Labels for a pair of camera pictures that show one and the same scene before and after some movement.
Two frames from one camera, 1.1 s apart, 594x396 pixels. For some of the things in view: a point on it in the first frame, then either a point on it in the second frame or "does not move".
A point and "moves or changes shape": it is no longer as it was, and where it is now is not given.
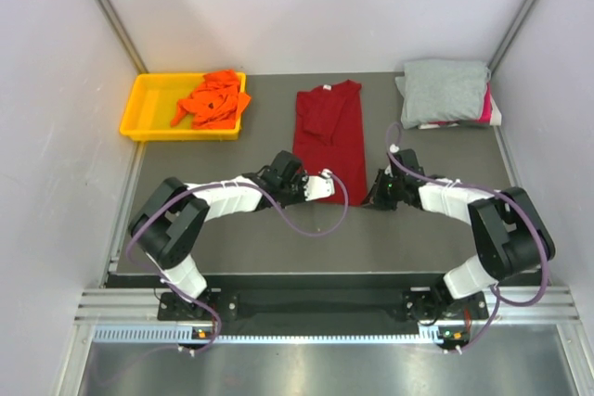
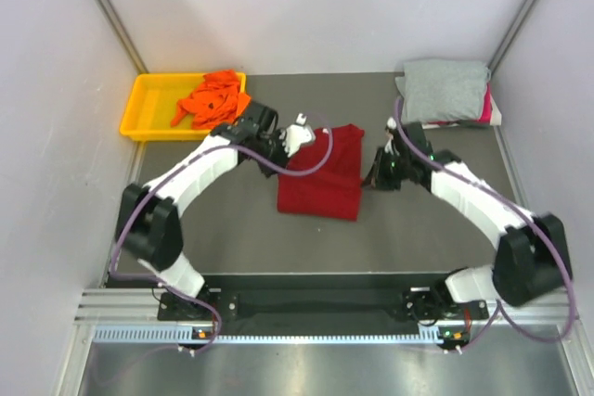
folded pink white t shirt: (490, 116) does not move
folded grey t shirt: (443, 91) does not move
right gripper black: (376, 193) to (385, 183)
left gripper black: (302, 196) to (278, 138)
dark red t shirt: (329, 135) moves or changes shape
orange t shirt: (215, 103) does not move
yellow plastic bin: (151, 102) does not move
